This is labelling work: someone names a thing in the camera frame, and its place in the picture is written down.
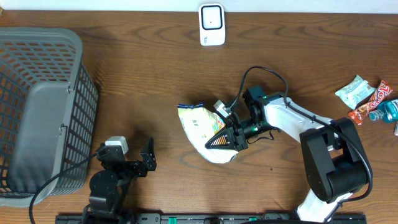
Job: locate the teal mouthwash bottle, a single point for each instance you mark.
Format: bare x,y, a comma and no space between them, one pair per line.
386,111

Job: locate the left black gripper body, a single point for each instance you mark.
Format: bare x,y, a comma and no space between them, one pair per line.
135,168

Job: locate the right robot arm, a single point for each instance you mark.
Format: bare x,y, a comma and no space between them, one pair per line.
336,164

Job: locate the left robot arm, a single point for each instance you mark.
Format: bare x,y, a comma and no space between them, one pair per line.
110,186

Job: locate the light teal wipes pack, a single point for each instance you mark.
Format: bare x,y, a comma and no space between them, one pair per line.
355,92

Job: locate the red Top chocolate bar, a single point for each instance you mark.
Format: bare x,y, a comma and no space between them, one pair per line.
360,113

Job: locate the yellow chips bag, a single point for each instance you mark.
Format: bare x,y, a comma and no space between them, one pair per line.
200,125

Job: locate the white barcode scanner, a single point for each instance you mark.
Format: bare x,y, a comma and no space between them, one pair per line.
212,24

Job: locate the grey plastic basket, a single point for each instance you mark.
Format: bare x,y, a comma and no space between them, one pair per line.
48,110

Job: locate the small orange snack box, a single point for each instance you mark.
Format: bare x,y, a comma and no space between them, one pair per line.
396,129

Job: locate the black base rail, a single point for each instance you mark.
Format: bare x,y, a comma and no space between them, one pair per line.
155,218

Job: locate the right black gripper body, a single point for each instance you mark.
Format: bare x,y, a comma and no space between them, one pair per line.
249,129

